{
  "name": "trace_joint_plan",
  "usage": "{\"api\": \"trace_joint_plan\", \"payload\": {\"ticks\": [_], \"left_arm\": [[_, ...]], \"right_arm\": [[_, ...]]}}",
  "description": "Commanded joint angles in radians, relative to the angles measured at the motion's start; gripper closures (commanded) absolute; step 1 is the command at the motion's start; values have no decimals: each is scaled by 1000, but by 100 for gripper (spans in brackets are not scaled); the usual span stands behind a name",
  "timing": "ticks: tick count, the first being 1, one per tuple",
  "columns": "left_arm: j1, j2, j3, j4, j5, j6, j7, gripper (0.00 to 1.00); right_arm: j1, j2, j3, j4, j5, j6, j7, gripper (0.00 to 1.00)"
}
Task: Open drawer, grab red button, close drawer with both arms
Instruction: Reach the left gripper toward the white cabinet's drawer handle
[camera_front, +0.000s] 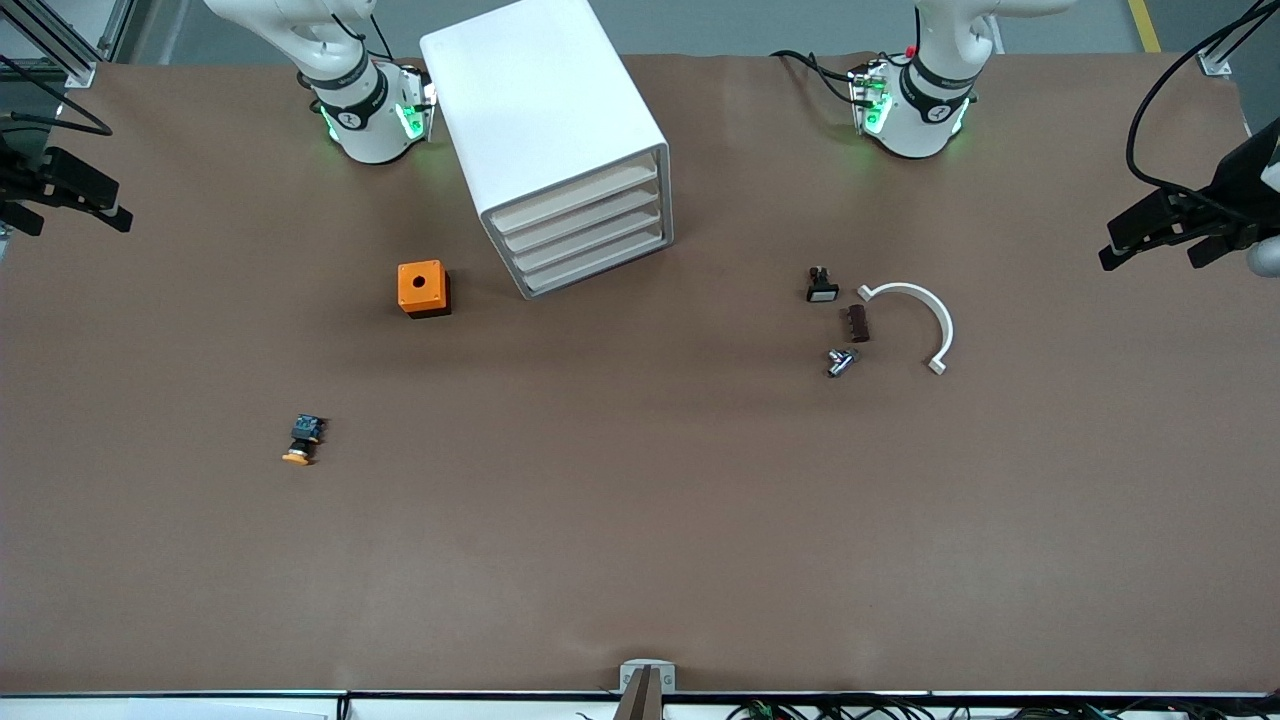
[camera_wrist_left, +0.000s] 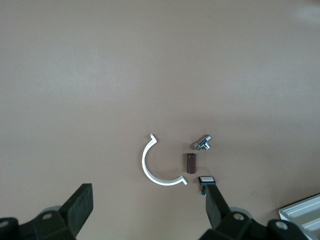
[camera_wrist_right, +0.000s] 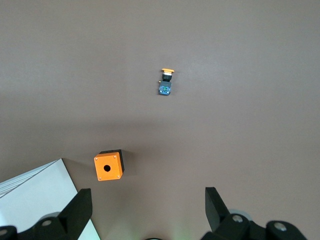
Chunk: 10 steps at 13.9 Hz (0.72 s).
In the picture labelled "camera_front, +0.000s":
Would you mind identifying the yellow capped push button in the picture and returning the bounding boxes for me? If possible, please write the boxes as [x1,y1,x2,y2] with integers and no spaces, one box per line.
[281,415,327,468]

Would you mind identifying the orange box with hole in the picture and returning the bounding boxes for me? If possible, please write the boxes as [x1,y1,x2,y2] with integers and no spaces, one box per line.
[397,260,452,319]

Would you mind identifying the brown wedge piece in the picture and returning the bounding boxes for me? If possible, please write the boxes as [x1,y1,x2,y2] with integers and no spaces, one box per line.
[615,665,663,720]

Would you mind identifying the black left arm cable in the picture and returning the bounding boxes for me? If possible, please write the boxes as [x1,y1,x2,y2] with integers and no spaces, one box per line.
[1127,0,1280,196]

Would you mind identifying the aluminium frame profile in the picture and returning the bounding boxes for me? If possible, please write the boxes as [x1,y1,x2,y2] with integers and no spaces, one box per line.
[1197,0,1280,78]
[0,0,136,89]

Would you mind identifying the white curved plastic bracket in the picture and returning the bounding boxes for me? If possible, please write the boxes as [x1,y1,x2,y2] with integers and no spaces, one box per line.
[857,282,955,377]

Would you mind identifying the tangled black cables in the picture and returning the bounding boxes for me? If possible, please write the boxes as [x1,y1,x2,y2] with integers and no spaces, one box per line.
[728,698,1280,720]

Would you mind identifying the grey metal bracket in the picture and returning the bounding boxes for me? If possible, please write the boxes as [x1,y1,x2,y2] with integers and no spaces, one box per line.
[619,659,677,694]

